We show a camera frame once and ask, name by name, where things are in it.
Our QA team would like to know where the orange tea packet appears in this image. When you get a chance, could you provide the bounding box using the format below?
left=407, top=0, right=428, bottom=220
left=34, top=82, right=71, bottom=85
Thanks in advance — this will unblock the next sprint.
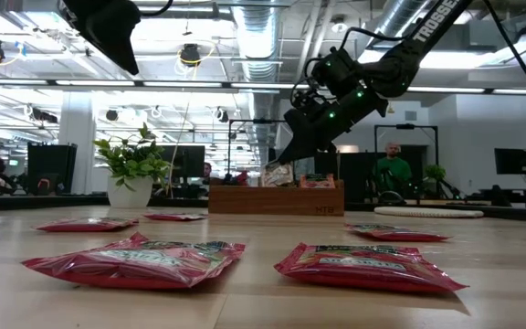
left=299, top=173, right=337, bottom=189

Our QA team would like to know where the green plant in white pot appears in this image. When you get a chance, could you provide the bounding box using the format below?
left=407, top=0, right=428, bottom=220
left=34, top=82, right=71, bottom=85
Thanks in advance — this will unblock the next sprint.
left=92, top=122, right=172, bottom=210

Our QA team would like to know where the long ceiling light strip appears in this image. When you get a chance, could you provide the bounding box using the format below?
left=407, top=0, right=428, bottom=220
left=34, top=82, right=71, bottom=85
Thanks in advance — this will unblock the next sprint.
left=0, top=78, right=526, bottom=96

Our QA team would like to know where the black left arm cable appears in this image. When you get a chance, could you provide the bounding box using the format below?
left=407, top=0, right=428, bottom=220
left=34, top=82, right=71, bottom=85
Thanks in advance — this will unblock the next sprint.
left=140, top=0, right=175, bottom=18

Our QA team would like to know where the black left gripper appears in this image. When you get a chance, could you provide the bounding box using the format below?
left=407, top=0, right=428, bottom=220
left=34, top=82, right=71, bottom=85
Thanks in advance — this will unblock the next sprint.
left=59, top=0, right=142, bottom=76

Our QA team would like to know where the red tea packet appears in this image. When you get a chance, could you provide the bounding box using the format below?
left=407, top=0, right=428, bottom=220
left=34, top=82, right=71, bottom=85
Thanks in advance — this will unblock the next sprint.
left=273, top=242, right=469, bottom=293
left=343, top=222, right=451, bottom=243
left=20, top=231, right=247, bottom=291
left=142, top=211, right=208, bottom=223
left=32, top=217, right=140, bottom=233

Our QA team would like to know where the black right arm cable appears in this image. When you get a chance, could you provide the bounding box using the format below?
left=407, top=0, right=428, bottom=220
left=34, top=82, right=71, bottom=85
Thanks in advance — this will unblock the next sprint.
left=481, top=0, right=526, bottom=116

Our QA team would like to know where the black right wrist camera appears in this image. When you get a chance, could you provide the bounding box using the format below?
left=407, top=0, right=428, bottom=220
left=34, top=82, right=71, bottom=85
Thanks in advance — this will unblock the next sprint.
left=289, top=81, right=326, bottom=115

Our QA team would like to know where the wooden compartment box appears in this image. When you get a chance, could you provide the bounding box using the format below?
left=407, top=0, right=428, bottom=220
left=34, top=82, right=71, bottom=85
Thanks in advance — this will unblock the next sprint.
left=207, top=178, right=345, bottom=217

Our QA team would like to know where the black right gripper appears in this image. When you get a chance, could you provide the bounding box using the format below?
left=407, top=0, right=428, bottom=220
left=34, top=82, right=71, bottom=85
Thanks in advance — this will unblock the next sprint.
left=277, top=84, right=390, bottom=165

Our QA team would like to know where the small green plant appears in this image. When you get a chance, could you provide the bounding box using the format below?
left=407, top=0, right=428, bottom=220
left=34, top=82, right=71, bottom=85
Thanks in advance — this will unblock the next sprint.
left=422, top=163, right=449, bottom=198

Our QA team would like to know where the black computer monitor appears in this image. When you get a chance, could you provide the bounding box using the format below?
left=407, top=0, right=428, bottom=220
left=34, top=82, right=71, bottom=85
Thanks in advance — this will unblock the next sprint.
left=158, top=144, right=206, bottom=179

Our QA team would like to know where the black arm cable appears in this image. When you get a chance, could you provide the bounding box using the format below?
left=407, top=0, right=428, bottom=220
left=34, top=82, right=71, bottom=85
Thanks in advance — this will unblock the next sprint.
left=140, top=0, right=175, bottom=18
left=481, top=0, right=526, bottom=116

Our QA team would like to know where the large black monitor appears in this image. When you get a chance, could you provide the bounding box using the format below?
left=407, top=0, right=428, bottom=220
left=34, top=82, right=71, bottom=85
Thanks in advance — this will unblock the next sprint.
left=26, top=143, right=79, bottom=196

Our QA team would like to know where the small black monitor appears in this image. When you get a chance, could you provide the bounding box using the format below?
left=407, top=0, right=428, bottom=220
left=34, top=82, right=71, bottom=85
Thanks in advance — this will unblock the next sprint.
left=494, top=147, right=526, bottom=175

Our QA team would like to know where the round wooden coaster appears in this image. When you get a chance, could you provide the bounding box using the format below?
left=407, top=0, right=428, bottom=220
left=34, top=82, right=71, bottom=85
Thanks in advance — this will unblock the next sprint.
left=373, top=206, right=485, bottom=219

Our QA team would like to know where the black gantry frame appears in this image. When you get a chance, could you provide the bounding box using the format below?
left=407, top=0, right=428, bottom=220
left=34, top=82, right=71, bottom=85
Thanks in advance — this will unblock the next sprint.
left=373, top=123, right=439, bottom=202
left=227, top=118, right=291, bottom=182

